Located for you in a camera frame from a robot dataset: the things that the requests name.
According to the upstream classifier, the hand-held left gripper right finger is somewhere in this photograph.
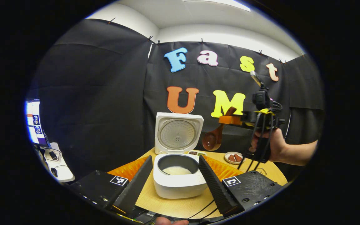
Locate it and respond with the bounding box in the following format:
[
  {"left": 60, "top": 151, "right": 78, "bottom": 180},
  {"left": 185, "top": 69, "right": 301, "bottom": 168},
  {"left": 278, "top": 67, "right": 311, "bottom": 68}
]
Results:
[{"left": 198, "top": 155, "right": 283, "bottom": 217}]

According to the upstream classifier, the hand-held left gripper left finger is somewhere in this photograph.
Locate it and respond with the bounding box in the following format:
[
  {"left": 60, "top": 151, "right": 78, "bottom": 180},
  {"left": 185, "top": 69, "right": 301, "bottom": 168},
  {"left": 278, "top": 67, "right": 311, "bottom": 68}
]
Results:
[{"left": 64, "top": 155, "right": 153, "bottom": 217}]

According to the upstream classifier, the brown wooden spoon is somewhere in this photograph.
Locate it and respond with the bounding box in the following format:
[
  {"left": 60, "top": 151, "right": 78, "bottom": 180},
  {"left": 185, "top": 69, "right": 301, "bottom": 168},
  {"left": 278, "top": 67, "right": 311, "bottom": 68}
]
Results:
[{"left": 202, "top": 107, "right": 237, "bottom": 151}]

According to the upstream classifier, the white rice cooker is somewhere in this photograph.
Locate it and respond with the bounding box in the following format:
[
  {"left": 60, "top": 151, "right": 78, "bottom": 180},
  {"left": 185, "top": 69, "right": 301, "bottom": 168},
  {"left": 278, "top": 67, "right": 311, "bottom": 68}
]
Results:
[{"left": 153, "top": 112, "right": 208, "bottom": 199}]

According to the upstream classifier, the white rice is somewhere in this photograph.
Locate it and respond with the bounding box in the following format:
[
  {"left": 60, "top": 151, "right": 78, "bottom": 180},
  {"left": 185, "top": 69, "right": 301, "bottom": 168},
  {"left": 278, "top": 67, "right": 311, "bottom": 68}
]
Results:
[{"left": 162, "top": 166, "right": 193, "bottom": 176}]

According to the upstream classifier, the round white plate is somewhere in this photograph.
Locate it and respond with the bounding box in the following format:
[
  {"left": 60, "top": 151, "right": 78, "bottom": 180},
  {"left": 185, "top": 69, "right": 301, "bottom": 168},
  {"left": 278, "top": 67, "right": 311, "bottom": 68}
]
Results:
[{"left": 224, "top": 152, "right": 246, "bottom": 165}]

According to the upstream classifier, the white side desk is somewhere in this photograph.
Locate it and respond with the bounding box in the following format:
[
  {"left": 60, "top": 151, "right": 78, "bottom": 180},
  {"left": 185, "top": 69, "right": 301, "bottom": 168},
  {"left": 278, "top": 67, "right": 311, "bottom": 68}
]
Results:
[{"left": 39, "top": 142, "right": 75, "bottom": 183}]

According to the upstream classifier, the black backdrop cloth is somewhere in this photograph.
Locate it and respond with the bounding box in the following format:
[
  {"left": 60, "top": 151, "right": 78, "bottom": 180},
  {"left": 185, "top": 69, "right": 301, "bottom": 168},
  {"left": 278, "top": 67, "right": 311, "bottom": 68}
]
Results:
[{"left": 30, "top": 18, "right": 326, "bottom": 185}]

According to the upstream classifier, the computer monitor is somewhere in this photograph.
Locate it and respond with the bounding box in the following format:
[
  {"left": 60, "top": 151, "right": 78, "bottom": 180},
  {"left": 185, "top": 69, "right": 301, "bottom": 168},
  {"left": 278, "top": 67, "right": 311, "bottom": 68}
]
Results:
[{"left": 25, "top": 98, "right": 48, "bottom": 147}]

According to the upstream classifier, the black cable bundle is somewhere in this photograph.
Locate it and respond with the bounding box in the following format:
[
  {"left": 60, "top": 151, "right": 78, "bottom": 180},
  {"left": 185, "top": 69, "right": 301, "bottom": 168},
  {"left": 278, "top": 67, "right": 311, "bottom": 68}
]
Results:
[{"left": 237, "top": 112, "right": 276, "bottom": 172}]

